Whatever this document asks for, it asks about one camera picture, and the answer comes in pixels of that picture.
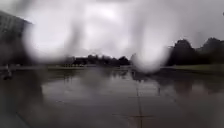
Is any row of dark trees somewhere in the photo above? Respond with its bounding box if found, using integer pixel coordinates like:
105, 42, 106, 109
65, 37, 224, 68

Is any grass strip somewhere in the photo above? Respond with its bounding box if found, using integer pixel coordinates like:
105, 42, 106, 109
162, 63, 224, 74

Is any dark building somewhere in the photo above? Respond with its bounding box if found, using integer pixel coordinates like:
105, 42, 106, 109
0, 10, 34, 67

